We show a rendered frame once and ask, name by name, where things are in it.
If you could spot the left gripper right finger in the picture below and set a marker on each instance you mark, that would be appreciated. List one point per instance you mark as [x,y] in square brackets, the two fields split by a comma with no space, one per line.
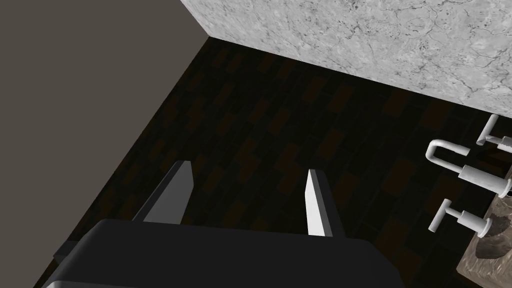
[320,208]

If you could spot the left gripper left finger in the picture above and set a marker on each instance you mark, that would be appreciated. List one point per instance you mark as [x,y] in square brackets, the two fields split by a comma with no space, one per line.
[170,198]

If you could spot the white curved faucet spout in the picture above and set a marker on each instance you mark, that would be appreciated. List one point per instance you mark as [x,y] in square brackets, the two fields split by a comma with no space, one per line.
[468,170]

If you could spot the brown stone sink counter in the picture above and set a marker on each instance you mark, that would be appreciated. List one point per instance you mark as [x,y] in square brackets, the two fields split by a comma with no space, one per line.
[490,248]

